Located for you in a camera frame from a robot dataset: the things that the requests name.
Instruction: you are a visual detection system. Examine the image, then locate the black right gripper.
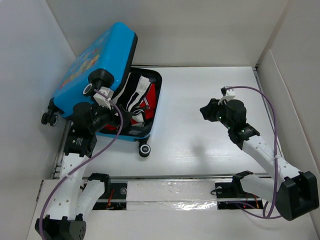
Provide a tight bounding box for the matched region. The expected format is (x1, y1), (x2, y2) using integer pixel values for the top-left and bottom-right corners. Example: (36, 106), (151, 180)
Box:
(199, 98), (233, 130)

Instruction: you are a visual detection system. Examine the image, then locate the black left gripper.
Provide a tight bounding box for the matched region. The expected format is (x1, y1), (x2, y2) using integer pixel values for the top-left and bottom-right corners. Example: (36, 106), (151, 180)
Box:
(89, 100), (132, 133)

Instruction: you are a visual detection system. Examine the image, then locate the black white striped garment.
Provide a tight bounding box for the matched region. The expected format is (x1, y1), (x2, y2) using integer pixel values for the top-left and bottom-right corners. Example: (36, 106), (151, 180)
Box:
(112, 72), (152, 126)

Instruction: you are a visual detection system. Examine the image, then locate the red shirt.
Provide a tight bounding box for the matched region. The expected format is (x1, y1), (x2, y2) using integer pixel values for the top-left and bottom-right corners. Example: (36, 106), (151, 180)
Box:
(112, 83), (157, 132)

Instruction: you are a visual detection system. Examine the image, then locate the blue hard-shell suitcase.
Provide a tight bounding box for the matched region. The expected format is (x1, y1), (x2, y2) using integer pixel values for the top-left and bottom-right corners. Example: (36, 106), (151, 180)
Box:
(41, 22), (162, 158)

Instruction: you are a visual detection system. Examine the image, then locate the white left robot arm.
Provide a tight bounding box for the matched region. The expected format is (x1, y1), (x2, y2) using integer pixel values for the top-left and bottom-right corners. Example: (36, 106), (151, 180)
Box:
(35, 101), (132, 240)

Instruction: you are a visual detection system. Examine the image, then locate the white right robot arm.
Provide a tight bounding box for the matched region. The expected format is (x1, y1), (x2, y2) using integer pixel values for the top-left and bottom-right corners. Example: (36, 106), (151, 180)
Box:
(199, 98), (320, 221)

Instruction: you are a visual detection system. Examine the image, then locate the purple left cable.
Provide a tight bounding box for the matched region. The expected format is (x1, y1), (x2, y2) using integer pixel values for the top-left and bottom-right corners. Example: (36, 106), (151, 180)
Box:
(39, 88), (125, 238)

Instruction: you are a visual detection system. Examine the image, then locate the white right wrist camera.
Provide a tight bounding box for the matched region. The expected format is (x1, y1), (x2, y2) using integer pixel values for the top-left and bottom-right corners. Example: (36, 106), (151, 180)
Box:
(218, 86), (236, 105)

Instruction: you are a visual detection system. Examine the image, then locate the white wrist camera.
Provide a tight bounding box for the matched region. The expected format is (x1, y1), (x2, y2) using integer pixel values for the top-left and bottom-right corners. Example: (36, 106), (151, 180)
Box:
(218, 86), (236, 105)
(93, 86), (114, 110)

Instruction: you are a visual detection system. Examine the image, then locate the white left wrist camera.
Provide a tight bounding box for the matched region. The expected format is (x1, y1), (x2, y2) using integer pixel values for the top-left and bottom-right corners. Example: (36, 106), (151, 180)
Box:
(93, 86), (114, 110)

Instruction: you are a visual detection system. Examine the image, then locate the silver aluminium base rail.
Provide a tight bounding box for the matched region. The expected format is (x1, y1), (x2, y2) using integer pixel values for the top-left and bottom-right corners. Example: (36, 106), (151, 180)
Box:
(49, 172), (276, 211)

